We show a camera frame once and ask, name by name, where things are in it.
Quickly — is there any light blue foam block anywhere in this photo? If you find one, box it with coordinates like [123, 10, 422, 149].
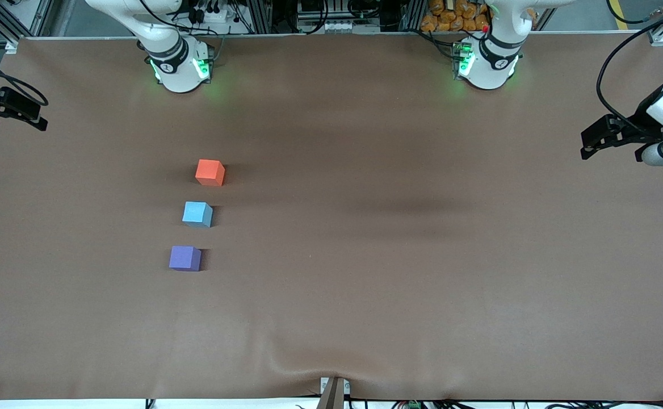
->
[182, 201, 214, 229]

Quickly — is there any orange foam block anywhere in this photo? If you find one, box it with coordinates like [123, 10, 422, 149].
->
[195, 159, 225, 187]

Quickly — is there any purple foam block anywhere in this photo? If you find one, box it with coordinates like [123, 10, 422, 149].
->
[169, 245, 202, 272]

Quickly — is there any orange net bag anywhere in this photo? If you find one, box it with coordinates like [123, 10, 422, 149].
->
[421, 0, 538, 33]

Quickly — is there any white power strip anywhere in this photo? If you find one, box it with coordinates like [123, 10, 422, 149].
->
[190, 5, 242, 24]

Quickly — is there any aluminium rack with electronics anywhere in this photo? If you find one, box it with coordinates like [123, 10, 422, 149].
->
[252, 0, 423, 34]

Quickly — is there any brown table mat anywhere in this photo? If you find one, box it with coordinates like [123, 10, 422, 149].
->
[0, 31, 663, 401]

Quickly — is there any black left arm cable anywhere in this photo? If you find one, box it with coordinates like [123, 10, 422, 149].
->
[595, 16, 663, 124]

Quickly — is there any aluminium camera mount post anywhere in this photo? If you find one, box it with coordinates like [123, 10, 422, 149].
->
[319, 376, 351, 409]

